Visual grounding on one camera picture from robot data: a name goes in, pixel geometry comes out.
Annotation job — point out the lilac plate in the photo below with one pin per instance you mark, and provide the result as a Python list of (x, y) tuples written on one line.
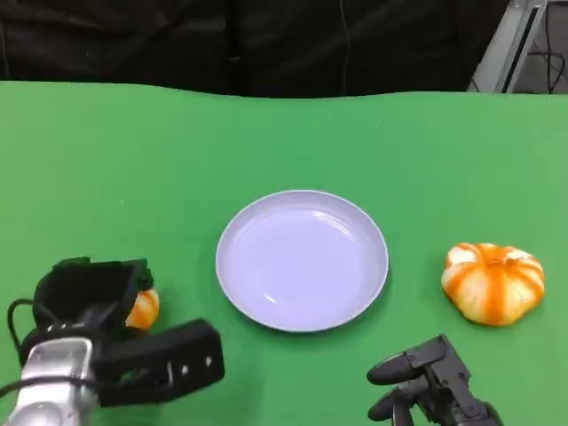
[(302, 261)]

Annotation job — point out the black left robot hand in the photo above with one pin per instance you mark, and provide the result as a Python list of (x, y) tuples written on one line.
[(84, 288)]

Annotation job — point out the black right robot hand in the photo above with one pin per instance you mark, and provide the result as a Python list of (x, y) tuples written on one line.
[(439, 377)]

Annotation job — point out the green table cloth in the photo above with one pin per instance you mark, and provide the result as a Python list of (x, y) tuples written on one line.
[(177, 177)]

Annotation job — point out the black backdrop curtain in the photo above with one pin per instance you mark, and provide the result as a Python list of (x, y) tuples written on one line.
[(177, 40)]

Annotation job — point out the silver metal frame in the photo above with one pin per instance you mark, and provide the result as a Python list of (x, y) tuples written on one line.
[(510, 49)]

